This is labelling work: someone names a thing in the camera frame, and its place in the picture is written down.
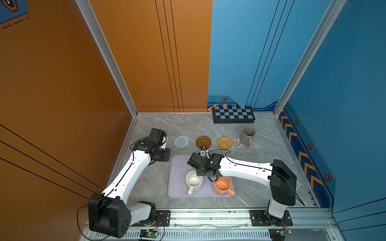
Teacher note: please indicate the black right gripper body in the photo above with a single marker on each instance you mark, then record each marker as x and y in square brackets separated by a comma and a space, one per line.
[200, 172]

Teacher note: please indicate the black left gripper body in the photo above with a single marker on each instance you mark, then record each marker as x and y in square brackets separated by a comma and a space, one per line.
[164, 155]

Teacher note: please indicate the brown wooden round coaster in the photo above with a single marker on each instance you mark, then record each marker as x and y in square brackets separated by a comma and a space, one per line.
[203, 141]

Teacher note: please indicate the clear glass round coaster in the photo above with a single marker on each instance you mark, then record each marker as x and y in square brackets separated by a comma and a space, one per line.
[181, 142]

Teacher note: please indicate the woven rattan round coaster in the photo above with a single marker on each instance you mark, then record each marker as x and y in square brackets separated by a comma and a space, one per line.
[225, 143]

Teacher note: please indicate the pink cherry blossom coaster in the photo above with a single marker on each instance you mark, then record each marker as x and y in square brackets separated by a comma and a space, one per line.
[240, 146]

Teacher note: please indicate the grey mug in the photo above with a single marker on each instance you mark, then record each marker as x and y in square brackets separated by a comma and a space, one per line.
[247, 136]

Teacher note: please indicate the white mug purple handle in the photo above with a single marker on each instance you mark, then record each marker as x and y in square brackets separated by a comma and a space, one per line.
[164, 142]

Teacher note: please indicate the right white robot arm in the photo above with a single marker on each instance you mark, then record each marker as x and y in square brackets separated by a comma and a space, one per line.
[277, 176]

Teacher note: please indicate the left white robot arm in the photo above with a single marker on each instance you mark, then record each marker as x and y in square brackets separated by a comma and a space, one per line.
[108, 212]

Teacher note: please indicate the white cream mug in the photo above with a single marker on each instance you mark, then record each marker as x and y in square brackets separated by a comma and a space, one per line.
[194, 182]

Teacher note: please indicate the orange mug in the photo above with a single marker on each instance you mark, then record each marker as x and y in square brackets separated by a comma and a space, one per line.
[223, 187]

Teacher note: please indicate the lavender serving tray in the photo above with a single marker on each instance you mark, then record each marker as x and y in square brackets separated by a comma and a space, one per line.
[177, 186]

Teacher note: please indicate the black checkered chess board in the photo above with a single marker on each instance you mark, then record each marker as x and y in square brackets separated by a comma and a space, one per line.
[233, 114]

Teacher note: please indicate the left green circuit board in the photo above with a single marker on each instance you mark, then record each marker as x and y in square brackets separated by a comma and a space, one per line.
[148, 234]

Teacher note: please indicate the green circuit board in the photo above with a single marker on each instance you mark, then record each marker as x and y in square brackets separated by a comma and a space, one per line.
[279, 235]
[148, 234]

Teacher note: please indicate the right green circuit board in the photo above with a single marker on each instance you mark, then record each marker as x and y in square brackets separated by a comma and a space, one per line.
[279, 235]

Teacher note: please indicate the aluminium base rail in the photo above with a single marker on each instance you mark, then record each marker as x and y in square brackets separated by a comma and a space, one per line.
[235, 224]

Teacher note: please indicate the aluminium corner post left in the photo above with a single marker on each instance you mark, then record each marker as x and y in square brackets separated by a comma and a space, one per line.
[100, 39]

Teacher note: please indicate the aluminium corner post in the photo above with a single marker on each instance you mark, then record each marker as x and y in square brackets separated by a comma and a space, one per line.
[317, 39]
[100, 39]

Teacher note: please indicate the aluminium corner post right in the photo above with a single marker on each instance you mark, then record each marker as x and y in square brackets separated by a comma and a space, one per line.
[317, 39]

